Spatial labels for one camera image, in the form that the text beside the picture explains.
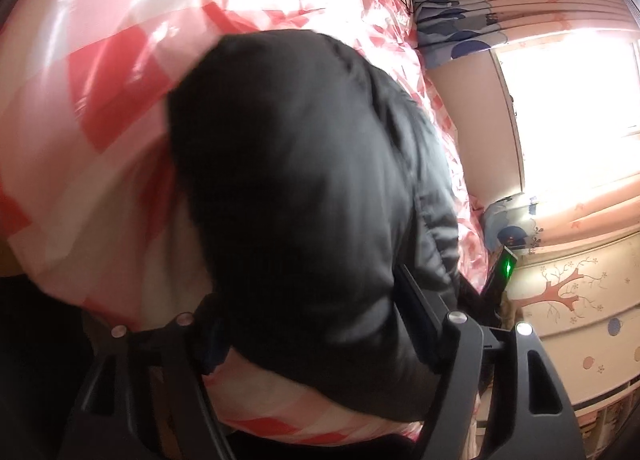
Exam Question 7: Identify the blue patterned curtain right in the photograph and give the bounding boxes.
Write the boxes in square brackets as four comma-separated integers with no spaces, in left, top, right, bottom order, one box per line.
[480,194,544,253]

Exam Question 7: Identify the blue patterned curtain left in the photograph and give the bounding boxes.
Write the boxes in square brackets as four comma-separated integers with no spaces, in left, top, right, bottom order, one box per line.
[413,0,508,69]

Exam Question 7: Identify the red white checkered plastic sheet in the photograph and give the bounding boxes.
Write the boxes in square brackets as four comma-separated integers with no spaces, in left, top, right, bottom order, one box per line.
[1,0,488,446]

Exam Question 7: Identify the blue patterned curtain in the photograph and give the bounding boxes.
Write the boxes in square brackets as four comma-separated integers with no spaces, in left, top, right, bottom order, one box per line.
[480,194,544,253]
[413,0,508,69]

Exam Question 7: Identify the black puffer down jacket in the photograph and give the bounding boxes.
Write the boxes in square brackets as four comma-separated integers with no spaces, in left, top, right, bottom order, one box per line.
[168,30,459,422]

